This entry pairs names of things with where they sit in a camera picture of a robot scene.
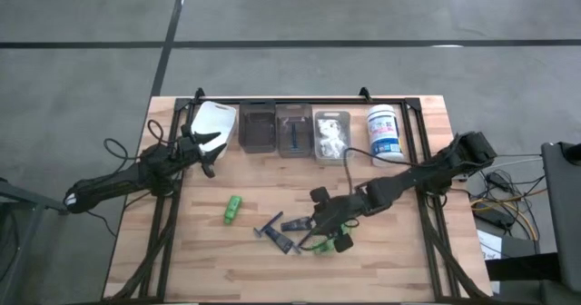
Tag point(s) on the black power adapter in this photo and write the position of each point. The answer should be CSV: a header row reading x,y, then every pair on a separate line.
x,y
492,214

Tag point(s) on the white wipes canister blue label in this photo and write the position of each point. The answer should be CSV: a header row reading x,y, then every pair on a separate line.
x,y
386,132

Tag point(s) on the blue disposable razor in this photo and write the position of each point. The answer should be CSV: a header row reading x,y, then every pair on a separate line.
x,y
305,241
272,222
296,137

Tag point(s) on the dark grey equipment cabinet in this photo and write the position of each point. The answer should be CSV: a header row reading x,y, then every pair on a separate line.
x,y
563,205

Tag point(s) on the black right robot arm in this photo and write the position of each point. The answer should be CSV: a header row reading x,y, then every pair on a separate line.
x,y
408,180

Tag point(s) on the green travel bottle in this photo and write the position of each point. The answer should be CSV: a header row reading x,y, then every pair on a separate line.
x,y
345,227
233,209
324,249

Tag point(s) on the clear bag white contents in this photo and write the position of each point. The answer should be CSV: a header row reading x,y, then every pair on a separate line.
x,y
331,128
333,148

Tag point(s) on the frosted translucent plastic bin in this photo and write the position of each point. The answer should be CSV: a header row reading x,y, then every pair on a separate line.
x,y
318,160

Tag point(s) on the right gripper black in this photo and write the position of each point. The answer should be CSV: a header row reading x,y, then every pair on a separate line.
x,y
340,209

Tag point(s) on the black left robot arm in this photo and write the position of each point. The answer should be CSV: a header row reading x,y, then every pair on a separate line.
x,y
113,182

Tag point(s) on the white paper sheet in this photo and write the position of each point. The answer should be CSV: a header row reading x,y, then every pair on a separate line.
x,y
489,246

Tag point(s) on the black aluminium table frame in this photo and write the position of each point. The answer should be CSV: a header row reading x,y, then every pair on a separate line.
x,y
354,101

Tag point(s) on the dark blue toiletry tube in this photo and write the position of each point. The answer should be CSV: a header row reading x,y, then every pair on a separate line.
x,y
279,240
295,224

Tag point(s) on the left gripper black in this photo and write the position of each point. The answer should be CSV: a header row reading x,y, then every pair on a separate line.
x,y
190,150

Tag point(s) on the smoke grey plastic bin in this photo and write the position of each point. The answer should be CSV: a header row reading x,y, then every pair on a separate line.
x,y
257,128
283,137

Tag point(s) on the grey metal stand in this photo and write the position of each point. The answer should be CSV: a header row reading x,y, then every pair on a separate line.
x,y
13,196

